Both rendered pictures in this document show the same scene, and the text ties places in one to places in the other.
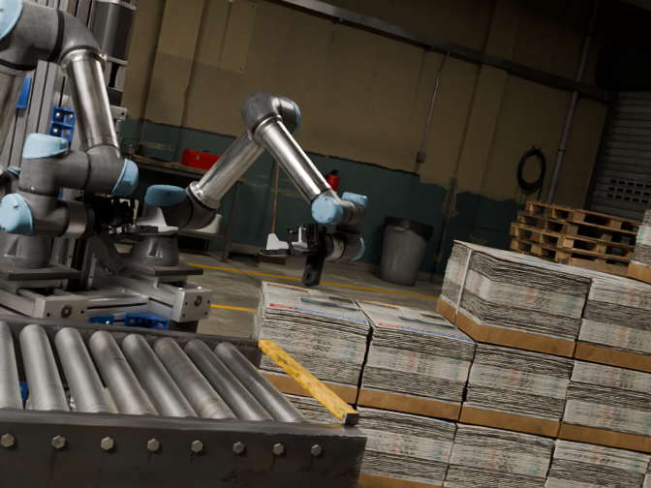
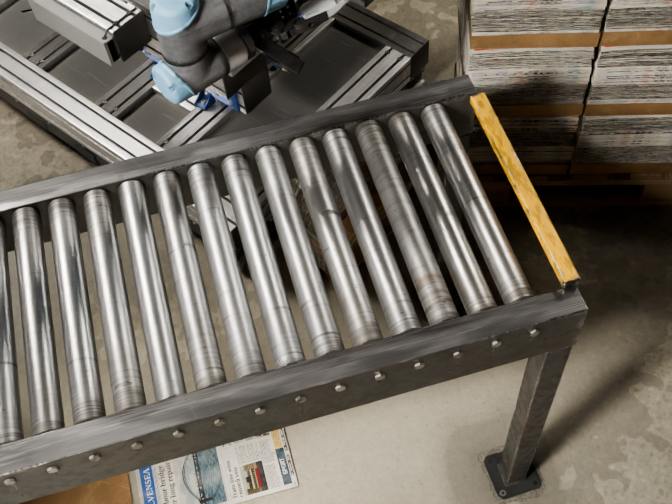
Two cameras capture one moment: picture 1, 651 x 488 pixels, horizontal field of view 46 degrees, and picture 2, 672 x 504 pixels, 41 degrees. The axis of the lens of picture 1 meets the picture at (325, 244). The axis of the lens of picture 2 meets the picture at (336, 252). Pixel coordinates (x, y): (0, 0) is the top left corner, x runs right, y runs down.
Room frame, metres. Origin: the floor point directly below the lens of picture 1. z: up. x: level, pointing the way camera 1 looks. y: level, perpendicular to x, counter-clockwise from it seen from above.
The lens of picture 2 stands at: (0.47, 0.07, 2.06)
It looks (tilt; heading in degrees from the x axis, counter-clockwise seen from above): 56 degrees down; 15
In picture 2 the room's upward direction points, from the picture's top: 6 degrees counter-clockwise
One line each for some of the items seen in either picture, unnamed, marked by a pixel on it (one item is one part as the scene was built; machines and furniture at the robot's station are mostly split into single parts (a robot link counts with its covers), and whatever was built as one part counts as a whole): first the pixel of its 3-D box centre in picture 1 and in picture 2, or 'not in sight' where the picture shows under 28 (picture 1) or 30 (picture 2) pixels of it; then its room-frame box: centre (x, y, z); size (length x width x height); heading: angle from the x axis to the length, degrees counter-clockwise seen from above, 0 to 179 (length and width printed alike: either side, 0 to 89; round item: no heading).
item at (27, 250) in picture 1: (20, 242); not in sight; (1.91, 0.75, 0.87); 0.15 x 0.15 x 0.10
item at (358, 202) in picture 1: (349, 212); not in sight; (2.20, -0.05, 1.10); 0.11 x 0.08 x 0.11; 154
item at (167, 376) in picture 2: not in sight; (150, 287); (1.17, 0.59, 0.77); 0.47 x 0.05 x 0.05; 26
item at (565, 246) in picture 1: (573, 267); not in sight; (8.65, -2.77, 0.65); 1.33 x 0.94 x 1.30; 120
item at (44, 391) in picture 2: not in sight; (36, 317); (1.09, 0.77, 0.77); 0.47 x 0.05 x 0.05; 26
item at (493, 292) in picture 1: (508, 296); not in sight; (2.27, -0.56, 0.95); 0.38 x 0.29 x 0.23; 10
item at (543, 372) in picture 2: not in sight; (530, 415); (1.23, -0.10, 0.34); 0.06 x 0.06 x 0.68; 26
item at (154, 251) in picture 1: (156, 245); not in sight; (2.35, 0.50, 0.87); 0.15 x 0.15 x 0.10
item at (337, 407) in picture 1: (302, 376); (521, 183); (1.45, -0.01, 0.81); 0.43 x 0.03 x 0.02; 26
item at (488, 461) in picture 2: not in sight; (512, 472); (1.23, -0.10, 0.01); 0.14 x 0.13 x 0.01; 26
